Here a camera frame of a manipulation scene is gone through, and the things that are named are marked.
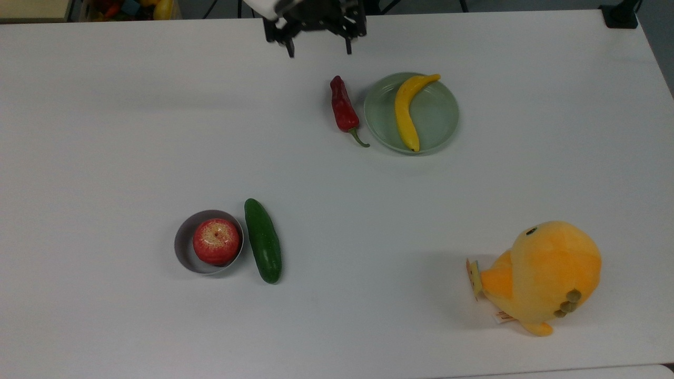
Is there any bin of colourful toys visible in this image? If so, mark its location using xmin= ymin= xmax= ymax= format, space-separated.
xmin=79 ymin=0 xmax=182 ymax=22

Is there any small grey metal bowl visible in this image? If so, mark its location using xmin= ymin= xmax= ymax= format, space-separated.
xmin=174 ymin=210 xmax=245 ymax=275

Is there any green cucumber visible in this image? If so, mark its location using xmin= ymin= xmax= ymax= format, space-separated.
xmin=244 ymin=198 xmax=283 ymax=285

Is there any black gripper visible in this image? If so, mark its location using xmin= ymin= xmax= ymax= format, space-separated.
xmin=263 ymin=0 xmax=368 ymax=58

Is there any pale green plastic plate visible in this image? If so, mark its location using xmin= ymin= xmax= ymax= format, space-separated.
xmin=363 ymin=72 xmax=460 ymax=155

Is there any black stand base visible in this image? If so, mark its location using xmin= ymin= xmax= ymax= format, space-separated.
xmin=599 ymin=0 xmax=639 ymax=29

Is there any orange plush toy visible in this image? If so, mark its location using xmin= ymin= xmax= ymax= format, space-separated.
xmin=466 ymin=221 xmax=602 ymax=337

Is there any red chili pepper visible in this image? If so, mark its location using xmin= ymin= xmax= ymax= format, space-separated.
xmin=330 ymin=75 xmax=371 ymax=148

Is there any yellow banana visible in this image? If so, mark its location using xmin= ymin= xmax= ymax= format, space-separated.
xmin=395 ymin=74 xmax=442 ymax=153

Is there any paper hang tag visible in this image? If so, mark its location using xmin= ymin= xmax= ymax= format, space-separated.
xmin=466 ymin=258 xmax=483 ymax=302

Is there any tan cardboard box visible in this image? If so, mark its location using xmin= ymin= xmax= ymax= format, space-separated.
xmin=0 ymin=0 xmax=73 ymax=24

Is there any red apple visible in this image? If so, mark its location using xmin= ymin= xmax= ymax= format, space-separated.
xmin=192 ymin=218 xmax=242 ymax=266

